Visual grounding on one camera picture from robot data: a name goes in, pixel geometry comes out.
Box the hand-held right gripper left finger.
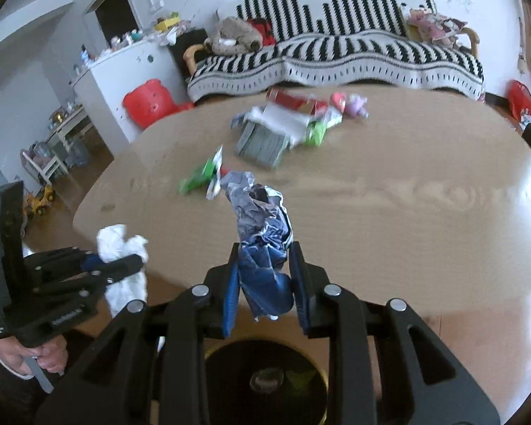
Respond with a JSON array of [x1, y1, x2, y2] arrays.
[[34, 243, 242, 425]]

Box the red box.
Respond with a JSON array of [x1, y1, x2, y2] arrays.
[[265, 87, 329, 119]]

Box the red cushion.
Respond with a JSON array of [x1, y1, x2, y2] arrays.
[[247, 18, 277, 47]]

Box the dark cloth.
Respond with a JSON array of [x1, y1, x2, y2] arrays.
[[168, 29, 210, 98]]

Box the black white striped blanket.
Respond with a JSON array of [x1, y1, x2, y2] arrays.
[[188, 0, 485, 102]]

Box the green packet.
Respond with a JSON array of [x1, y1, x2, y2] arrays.
[[304, 119, 328, 147]]

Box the person's left forearm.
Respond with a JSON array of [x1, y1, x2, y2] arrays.
[[0, 340, 45, 425]]

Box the black bin with gold rim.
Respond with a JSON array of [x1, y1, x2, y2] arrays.
[[204, 340, 330, 425]]

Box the person's left hand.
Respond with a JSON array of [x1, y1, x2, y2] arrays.
[[0, 335, 69, 379]]

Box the pink patterned cushion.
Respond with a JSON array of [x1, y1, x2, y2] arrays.
[[405, 6, 467, 46]]

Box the white rack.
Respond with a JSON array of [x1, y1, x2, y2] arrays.
[[20, 142, 69, 187]]

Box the clear water jug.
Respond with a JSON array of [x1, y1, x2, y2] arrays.
[[67, 137, 91, 169]]

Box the pile of crumpled wrappers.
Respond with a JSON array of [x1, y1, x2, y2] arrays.
[[248, 365, 319, 395]]

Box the white tissue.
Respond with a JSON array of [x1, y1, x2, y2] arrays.
[[96, 225, 150, 319]]

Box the wooden frame sofa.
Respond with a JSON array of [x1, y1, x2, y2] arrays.
[[183, 0, 487, 104]]

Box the grey ribbed packet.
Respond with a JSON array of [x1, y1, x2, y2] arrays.
[[235, 121, 291, 170]]

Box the white door frame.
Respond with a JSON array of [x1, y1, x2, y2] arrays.
[[83, 0, 153, 47]]

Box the row of small bottles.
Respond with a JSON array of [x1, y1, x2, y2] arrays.
[[73, 27, 160, 76]]

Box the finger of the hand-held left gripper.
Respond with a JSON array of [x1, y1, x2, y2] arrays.
[[31, 254, 144, 304], [23, 248, 102, 277]]

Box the white cabinet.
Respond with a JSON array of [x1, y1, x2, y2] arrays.
[[68, 35, 191, 142]]

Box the yellow toy truck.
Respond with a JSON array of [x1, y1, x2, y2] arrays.
[[24, 185, 57, 217]]

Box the brown plush toy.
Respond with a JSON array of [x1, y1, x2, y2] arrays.
[[204, 17, 263, 56]]

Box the red plastic stool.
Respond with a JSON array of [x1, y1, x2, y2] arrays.
[[123, 79, 195, 131]]

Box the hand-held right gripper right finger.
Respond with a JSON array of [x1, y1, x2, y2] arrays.
[[287, 241, 501, 425]]

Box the green snack wrapper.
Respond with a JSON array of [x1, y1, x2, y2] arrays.
[[178, 144, 231, 202]]

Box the white low table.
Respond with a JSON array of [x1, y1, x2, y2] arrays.
[[46, 104, 93, 153]]

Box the red bag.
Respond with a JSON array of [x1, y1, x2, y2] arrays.
[[507, 80, 531, 121]]

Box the yellow toy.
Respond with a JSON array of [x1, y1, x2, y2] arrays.
[[155, 15, 182, 33]]

